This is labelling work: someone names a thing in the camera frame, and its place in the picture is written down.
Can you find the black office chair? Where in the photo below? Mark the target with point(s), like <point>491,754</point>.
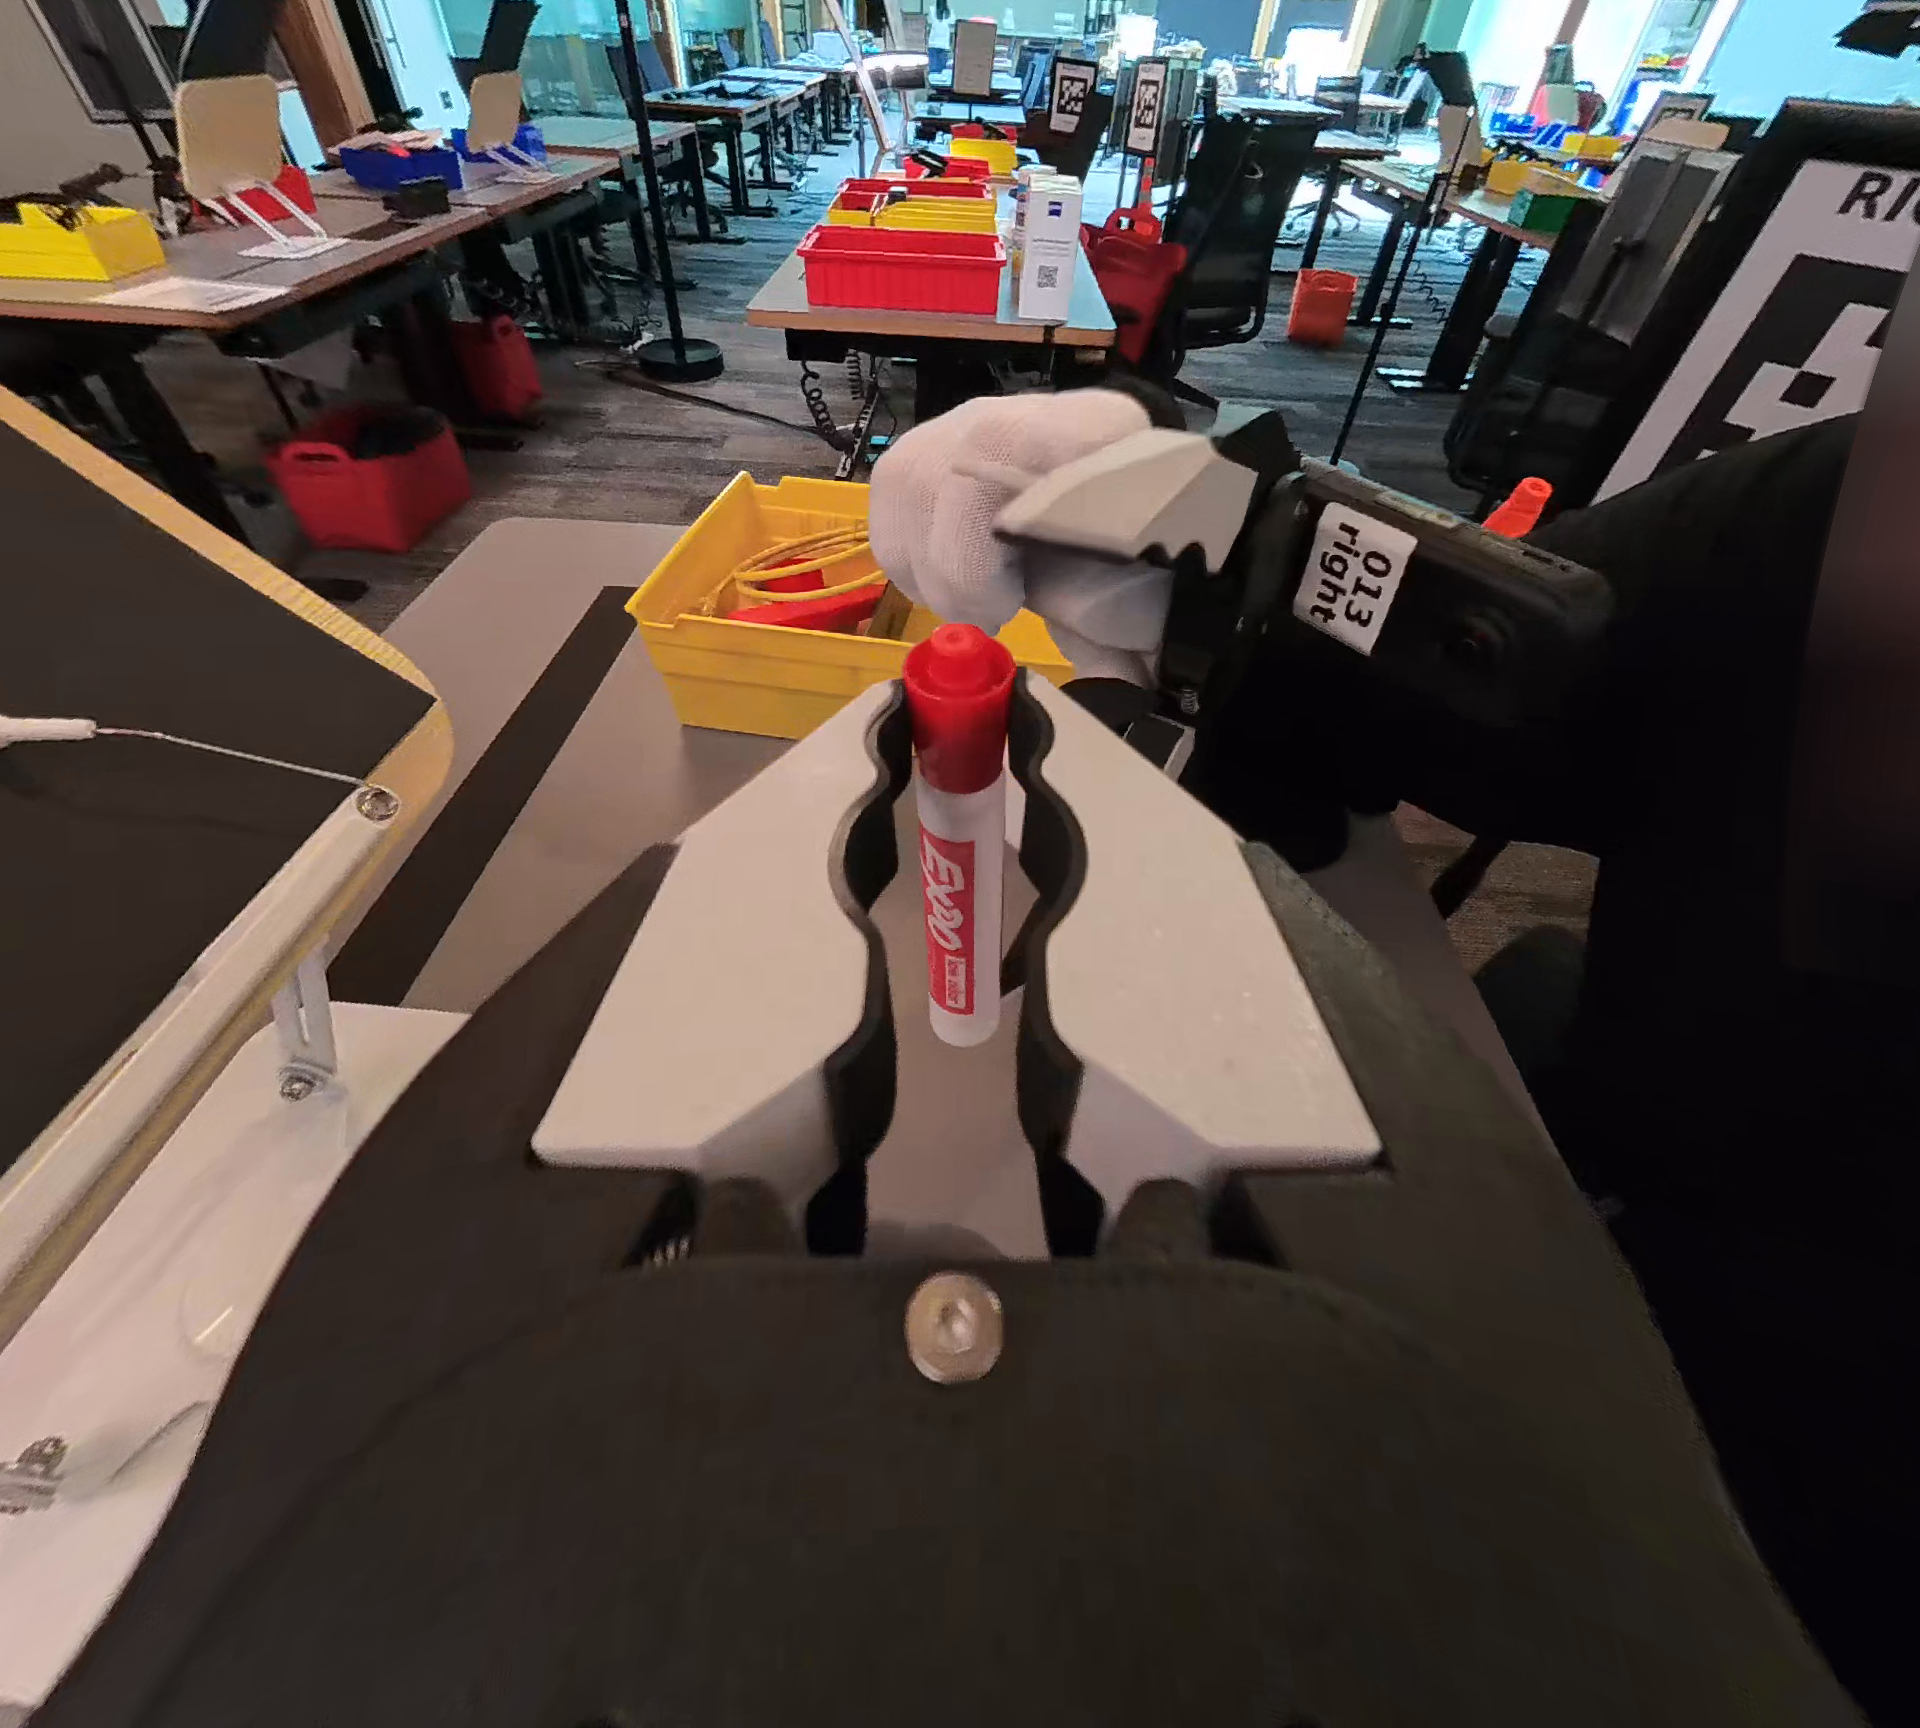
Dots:
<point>1250,247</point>

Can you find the black pole stand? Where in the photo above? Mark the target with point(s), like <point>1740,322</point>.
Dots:
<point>635,109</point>

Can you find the background work table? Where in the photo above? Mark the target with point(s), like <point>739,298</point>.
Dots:
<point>1442,192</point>
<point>302,248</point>

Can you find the wooden edged work table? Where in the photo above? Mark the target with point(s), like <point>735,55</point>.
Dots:
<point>935,327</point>

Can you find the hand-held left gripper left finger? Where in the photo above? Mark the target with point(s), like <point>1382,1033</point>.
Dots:
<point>702,1006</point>

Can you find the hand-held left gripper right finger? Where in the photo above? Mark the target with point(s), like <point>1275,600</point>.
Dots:
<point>1216,1006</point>

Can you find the person's right hand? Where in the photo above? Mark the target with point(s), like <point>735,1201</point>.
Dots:
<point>976,487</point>

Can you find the green plastic bin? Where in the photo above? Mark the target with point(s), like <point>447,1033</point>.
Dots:
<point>1547,207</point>

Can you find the small orange cone tip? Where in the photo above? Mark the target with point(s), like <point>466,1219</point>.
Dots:
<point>1520,507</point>

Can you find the small yellow plastic bin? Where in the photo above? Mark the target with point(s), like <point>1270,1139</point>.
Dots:
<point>81,247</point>

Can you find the marker sign on stand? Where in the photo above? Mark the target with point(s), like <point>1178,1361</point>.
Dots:
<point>1070,94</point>
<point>1148,100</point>

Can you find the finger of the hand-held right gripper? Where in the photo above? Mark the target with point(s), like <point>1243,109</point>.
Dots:
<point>1150,493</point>
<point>1168,747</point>

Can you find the framed wall picture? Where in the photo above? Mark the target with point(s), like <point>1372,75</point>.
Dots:
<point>93,40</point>

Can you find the blue plastic bin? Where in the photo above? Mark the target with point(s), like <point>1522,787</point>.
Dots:
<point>396,170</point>

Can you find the red linked cube strip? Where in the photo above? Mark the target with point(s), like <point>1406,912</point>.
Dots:
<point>794,608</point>

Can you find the background book stand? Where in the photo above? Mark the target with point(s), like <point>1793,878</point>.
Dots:
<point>221,135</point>
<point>491,100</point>

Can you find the white box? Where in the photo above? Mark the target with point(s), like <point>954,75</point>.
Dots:
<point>1049,247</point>

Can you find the black framed marker poster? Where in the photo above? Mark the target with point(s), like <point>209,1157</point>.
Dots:
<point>1797,304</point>

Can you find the red dry erase marker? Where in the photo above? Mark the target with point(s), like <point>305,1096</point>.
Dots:
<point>957,855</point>

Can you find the row of red yellow bins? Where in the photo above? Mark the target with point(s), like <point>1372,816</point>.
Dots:
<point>895,271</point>

